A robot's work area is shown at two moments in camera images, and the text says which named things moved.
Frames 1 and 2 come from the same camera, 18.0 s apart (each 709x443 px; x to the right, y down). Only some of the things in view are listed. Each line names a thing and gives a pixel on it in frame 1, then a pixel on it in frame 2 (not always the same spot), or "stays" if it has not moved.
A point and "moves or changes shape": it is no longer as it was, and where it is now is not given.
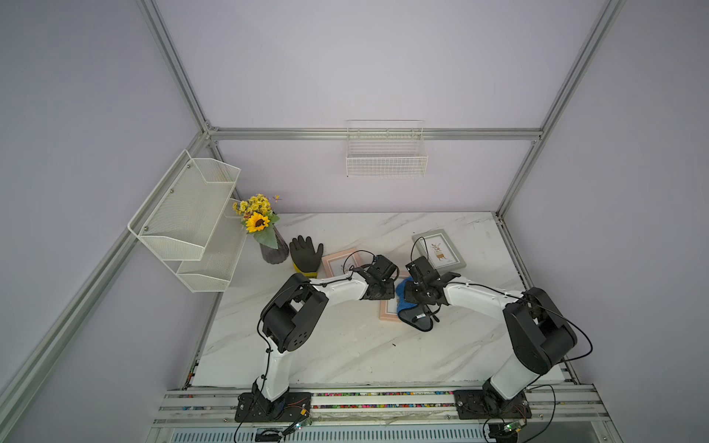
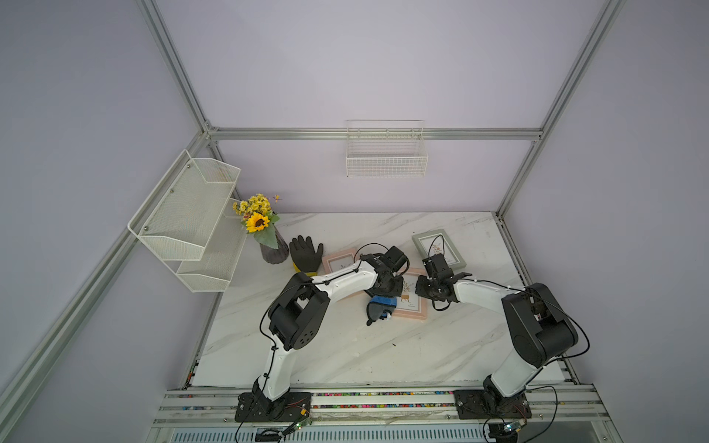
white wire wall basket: (386, 149) stays
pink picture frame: (338, 264) stays
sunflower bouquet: (258, 219) stays
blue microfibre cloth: (413, 315) moves or changes shape
